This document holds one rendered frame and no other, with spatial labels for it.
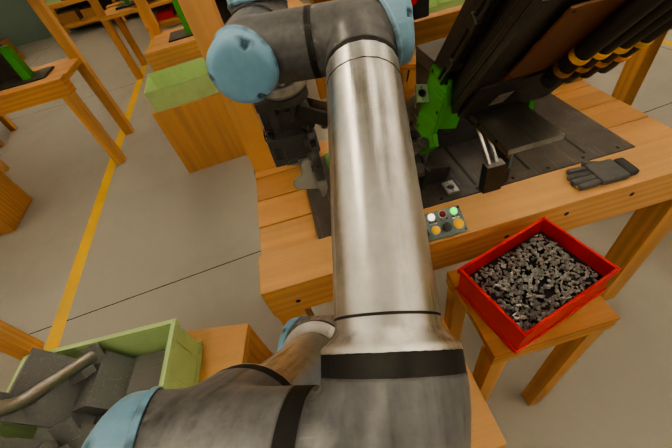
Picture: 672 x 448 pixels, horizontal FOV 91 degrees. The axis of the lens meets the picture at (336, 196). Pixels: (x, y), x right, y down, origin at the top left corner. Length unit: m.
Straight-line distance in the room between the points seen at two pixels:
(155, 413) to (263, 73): 0.30
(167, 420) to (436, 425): 0.16
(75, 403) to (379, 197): 1.02
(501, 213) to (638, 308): 1.20
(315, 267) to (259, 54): 0.75
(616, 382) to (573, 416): 0.25
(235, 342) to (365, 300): 0.91
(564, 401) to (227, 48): 1.80
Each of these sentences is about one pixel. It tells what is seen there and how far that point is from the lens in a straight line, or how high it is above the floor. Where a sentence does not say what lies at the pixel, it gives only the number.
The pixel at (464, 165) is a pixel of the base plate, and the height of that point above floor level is 0.90.
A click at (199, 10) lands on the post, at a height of 1.50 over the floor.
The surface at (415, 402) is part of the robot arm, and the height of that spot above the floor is 1.52.
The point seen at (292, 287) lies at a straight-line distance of 1.01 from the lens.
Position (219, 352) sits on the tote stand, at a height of 0.79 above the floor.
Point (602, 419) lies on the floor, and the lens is 1.91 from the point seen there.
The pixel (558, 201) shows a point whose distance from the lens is 1.21.
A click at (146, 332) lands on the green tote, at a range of 1.08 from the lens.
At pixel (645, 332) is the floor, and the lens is 2.15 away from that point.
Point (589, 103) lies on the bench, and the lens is 1.73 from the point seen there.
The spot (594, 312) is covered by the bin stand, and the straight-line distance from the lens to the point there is 1.13.
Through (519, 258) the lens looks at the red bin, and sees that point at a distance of 1.06.
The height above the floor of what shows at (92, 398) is 0.92.
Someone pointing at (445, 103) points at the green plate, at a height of 1.20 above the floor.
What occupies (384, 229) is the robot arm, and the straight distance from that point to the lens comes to 0.23.
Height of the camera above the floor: 1.72
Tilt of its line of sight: 44 degrees down
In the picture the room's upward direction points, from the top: 14 degrees counter-clockwise
